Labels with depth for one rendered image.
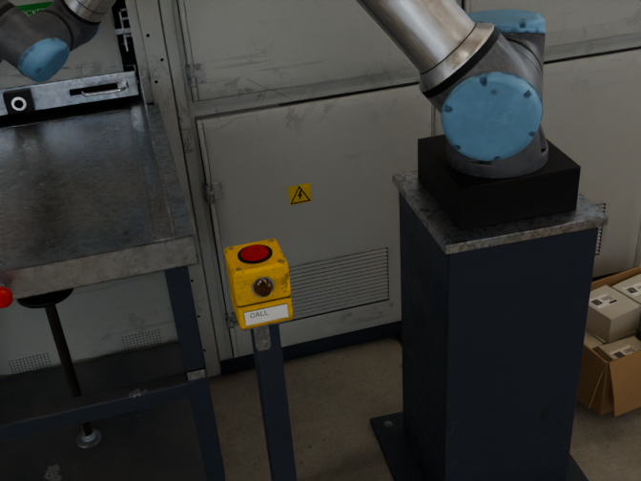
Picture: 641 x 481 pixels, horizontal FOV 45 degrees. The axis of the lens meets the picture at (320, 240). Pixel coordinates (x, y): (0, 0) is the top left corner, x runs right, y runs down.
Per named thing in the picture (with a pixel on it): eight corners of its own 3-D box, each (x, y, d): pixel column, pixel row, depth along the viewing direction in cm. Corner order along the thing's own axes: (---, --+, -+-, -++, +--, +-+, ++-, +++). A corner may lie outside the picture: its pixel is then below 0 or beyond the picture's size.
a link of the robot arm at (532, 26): (541, 93, 147) (547, -1, 138) (540, 129, 133) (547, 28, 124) (460, 92, 151) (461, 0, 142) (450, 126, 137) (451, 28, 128)
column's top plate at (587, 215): (530, 159, 171) (530, 151, 170) (608, 225, 144) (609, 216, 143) (392, 181, 166) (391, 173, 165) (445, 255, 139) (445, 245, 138)
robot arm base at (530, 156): (517, 130, 158) (519, 82, 153) (567, 167, 142) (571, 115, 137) (430, 147, 154) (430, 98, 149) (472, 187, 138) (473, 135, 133)
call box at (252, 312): (295, 321, 113) (288, 261, 107) (240, 333, 111) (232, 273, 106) (282, 292, 119) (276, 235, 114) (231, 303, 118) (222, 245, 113)
